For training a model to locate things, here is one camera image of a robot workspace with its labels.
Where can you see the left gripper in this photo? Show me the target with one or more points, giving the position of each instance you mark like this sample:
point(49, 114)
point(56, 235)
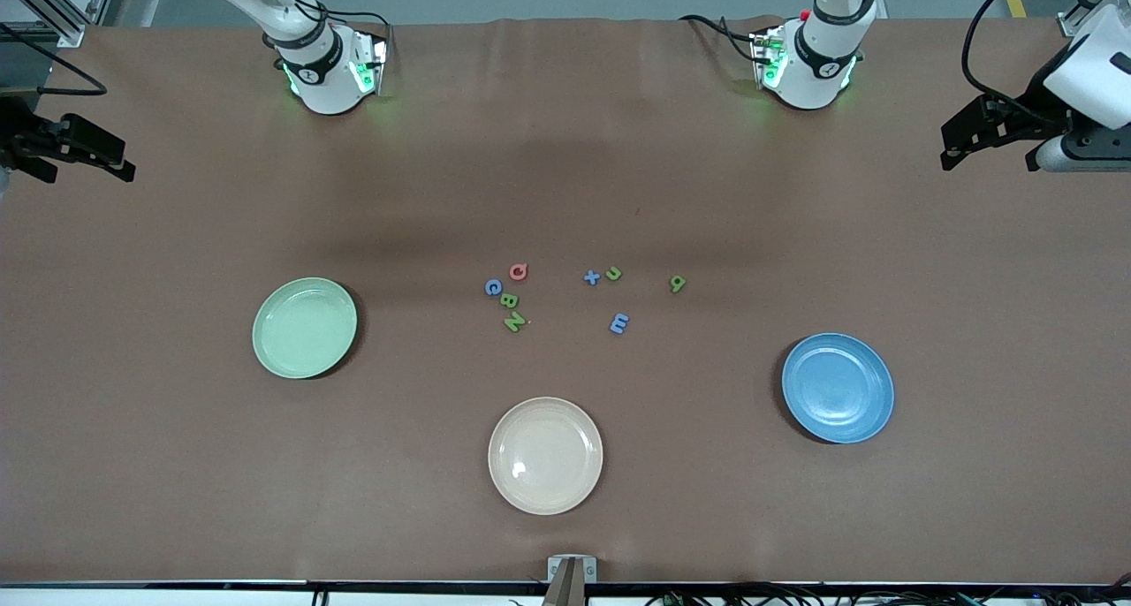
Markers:
point(1036, 106)

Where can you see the blue letter C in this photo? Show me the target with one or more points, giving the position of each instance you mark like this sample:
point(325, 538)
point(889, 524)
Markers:
point(493, 281)

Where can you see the red letter Q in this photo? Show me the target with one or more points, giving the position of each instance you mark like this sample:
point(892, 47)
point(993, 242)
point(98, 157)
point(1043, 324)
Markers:
point(512, 273)

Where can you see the green letter B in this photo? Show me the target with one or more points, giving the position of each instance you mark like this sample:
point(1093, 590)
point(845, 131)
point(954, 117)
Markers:
point(510, 300)

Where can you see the blue letter m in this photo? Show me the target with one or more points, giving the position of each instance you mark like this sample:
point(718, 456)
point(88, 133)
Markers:
point(618, 323)

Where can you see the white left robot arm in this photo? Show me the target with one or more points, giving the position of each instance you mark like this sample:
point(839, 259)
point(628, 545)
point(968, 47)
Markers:
point(808, 76)

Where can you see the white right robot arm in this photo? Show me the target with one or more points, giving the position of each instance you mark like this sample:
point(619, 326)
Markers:
point(322, 85)

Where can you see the green plate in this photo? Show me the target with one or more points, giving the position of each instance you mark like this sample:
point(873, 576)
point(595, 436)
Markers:
point(305, 328)

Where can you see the blue plate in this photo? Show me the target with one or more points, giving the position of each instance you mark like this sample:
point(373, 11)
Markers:
point(838, 388)

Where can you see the brown table mat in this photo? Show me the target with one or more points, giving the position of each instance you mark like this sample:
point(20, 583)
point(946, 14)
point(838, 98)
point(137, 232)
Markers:
point(177, 456)

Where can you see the beige plate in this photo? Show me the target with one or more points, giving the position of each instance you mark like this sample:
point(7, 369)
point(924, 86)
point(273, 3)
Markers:
point(545, 456)

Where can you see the aluminium frame profile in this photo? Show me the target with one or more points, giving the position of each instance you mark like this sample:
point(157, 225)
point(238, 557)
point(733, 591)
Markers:
point(71, 34)
point(1071, 25)

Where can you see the white table edge rail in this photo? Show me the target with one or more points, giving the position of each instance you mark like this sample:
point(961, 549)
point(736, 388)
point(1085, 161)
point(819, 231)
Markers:
point(177, 599)

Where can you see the grey metal camera bracket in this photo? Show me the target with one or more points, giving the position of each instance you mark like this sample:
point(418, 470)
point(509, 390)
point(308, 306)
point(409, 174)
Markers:
point(588, 571)

